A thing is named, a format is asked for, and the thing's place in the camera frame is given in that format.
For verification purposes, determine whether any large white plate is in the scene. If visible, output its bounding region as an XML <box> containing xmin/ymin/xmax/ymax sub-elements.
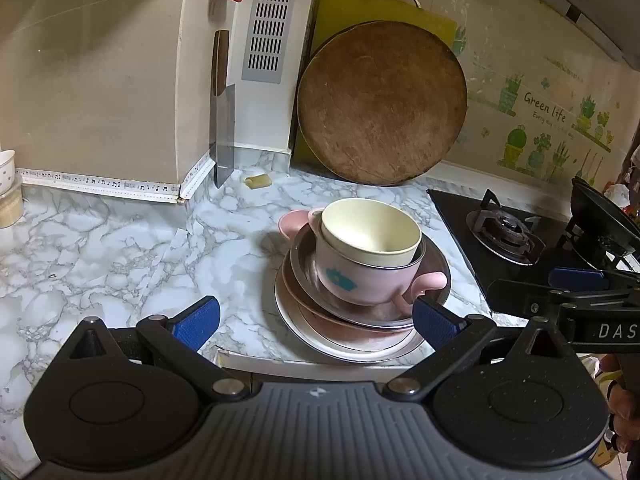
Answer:
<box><xmin>274</xmin><ymin>265</ymin><xmax>436</xmax><ymax>365</ymax></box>

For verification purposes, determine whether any plastic bag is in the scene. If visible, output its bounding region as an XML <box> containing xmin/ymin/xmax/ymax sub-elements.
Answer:
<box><xmin>619</xmin><ymin>145</ymin><xmax>640</xmax><ymax>203</ymax></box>

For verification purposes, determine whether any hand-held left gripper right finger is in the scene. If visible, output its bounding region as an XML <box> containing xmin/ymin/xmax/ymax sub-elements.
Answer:
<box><xmin>382</xmin><ymin>296</ymin><xmax>571</xmax><ymax>403</ymax></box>

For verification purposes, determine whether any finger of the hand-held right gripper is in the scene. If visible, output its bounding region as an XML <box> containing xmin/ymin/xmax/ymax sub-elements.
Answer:
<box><xmin>487</xmin><ymin>279</ymin><xmax>567</xmax><ymax>319</ymax></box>
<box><xmin>548</xmin><ymin>268</ymin><xmax>640</xmax><ymax>295</ymax></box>

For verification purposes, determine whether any person's right hand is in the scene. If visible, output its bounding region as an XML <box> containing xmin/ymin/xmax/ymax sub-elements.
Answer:
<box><xmin>600</xmin><ymin>354</ymin><xmax>640</xmax><ymax>443</ymax></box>

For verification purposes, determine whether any black wok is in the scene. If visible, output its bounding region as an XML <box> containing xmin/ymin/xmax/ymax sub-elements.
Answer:
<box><xmin>570</xmin><ymin>176</ymin><xmax>640</xmax><ymax>272</ymax></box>

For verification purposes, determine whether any black glass gas stove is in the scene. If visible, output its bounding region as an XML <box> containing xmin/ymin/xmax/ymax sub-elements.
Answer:
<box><xmin>426</xmin><ymin>187</ymin><xmax>640</xmax><ymax>317</ymax></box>

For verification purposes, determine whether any white floral bowl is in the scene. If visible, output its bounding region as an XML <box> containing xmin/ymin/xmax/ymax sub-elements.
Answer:
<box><xmin>0</xmin><ymin>150</ymin><xmax>17</xmax><ymax>200</ymax></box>

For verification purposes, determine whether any stainless steel bowl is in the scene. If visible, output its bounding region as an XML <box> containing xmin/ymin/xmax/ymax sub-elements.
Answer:
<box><xmin>289</xmin><ymin>225</ymin><xmax>452</xmax><ymax>331</ymax></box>

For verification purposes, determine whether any pink mouse-shaped plate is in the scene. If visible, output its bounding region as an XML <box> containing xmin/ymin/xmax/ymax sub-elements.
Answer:
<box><xmin>278</xmin><ymin>208</ymin><xmax>427</xmax><ymax>345</ymax></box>

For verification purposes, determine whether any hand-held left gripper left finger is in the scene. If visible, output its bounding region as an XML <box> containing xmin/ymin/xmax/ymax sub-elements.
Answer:
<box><xmin>67</xmin><ymin>296</ymin><xmax>251</xmax><ymax>404</ymax></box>

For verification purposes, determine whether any white patterned edge strip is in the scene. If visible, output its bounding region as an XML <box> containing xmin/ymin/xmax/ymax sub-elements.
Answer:
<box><xmin>15</xmin><ymin>152</ymin><xmax>214</xmax><ymax>204</ymax></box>

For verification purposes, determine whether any pink steel-lined handled bowl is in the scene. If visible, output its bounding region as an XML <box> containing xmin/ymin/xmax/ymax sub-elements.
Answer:
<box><xmin>307</xmin><ymin>207</ymin><xmax>448</xmax><ymax>311</ymax></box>

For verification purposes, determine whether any cream bowl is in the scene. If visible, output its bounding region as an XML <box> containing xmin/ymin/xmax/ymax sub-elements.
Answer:
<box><xmin>320</xmin><ymin>198</ymin><xmax>422</xmax><ymax>267</ymax></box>

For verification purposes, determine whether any black burner pan support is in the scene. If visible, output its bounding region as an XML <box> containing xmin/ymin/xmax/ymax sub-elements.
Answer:
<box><xmin>466</xmin><ymin>189</ymin><xmax>547</xmax><ymax>266</ymax></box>

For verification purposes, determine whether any yellow plastic cutting board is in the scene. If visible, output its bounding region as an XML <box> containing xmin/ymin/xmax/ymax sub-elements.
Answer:
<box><xmin>292</xmin><ymin>0</ymin><xmax>458</xmax><ymax>163</ymax></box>

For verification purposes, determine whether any green plant wall sticker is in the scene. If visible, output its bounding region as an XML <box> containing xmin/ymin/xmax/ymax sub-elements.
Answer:
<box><xmin>450</xmin><ymin>25</ymin><xmax>621</xmax><ymax>186</ymax></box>

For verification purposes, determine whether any round wooden cutting board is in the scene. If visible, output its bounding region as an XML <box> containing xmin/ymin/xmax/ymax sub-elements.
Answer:
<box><xmin>297</xmin><ymin>21</ymin><xmax>468</xmax><ymax>187</ymax></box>

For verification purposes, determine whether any cleaver with wooden handle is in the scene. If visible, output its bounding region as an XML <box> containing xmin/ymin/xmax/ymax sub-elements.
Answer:
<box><xmin>210</xmin><ymin>30</ymin><xmax>237</xmax><ymax>190</ymax></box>

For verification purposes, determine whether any grey vent grille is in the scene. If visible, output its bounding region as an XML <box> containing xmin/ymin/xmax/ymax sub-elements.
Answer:
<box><xmin>241</xmin><ymin>0</ymin><xmax>300</xmax><ymax>82</ymax></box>

